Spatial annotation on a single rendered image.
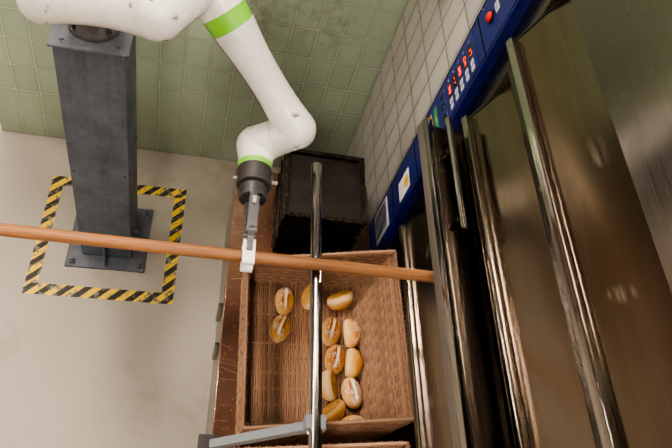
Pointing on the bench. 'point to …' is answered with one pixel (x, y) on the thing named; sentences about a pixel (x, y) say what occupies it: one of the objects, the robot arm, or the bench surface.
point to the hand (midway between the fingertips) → (247, 255)
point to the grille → (381, 220)
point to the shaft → (211, 252)
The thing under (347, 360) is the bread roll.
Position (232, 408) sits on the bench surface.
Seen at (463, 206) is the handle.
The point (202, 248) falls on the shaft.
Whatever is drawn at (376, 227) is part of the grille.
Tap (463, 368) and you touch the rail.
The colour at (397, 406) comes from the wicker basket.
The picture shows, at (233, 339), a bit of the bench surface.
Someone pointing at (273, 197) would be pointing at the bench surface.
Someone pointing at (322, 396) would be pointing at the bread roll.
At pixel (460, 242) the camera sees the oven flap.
